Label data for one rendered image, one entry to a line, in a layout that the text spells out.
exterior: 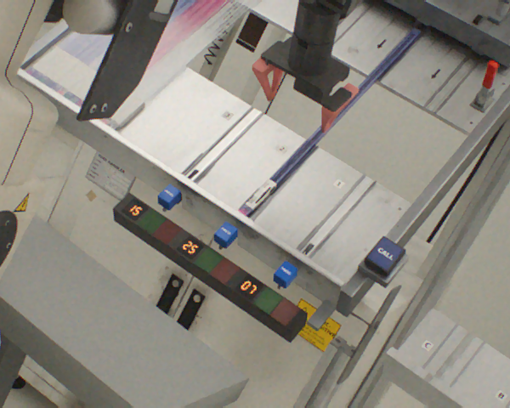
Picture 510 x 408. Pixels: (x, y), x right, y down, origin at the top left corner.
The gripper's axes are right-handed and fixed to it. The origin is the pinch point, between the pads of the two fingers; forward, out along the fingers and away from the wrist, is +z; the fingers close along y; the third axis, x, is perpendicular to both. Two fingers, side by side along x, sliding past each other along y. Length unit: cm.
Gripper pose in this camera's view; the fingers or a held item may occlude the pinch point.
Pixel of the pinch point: (298, 110)
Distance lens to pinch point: 142.8
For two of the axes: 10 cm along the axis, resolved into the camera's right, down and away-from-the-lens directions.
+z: -1.1, 6.5, 7.5
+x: -5.9, 5.6, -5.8
